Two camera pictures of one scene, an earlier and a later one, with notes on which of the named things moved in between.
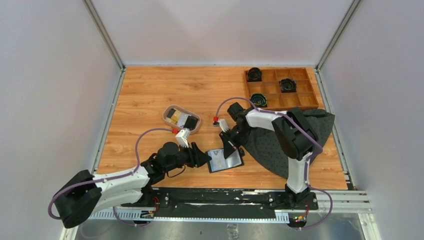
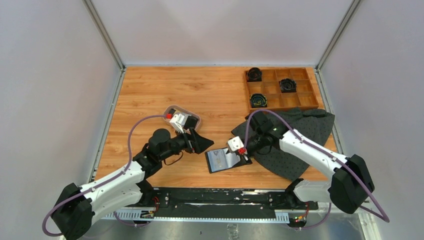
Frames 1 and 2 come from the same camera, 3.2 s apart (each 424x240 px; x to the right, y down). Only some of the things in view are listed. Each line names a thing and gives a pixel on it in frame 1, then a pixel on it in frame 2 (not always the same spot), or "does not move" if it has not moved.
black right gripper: x=229 y=148 to x=245 y=160
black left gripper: x=202 y=157 to x=200 y=144
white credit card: x=218 y=161 does not move
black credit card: x=191 y=122 does not move
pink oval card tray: x=190 y=112 does not move
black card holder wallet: x=218 y=161 does not move
